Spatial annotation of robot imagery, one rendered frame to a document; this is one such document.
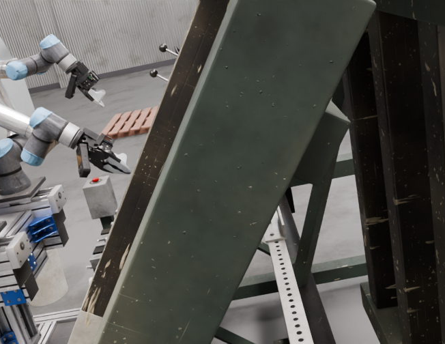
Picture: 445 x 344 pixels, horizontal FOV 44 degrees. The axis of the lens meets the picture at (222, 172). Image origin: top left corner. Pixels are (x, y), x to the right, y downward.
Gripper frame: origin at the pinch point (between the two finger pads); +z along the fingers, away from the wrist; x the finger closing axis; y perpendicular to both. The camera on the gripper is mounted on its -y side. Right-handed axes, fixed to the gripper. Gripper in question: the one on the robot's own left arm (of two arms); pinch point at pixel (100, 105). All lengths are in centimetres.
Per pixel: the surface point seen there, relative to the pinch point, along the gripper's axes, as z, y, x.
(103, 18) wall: -109, -231, 987
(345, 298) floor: 164, 19, 25
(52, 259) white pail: 56, -124, 74
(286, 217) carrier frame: 90, 33, -9
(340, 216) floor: 170, 31, 124
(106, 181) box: 31, -34, 22
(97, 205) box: 37, -44, 18
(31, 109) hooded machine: -49, -318, 600
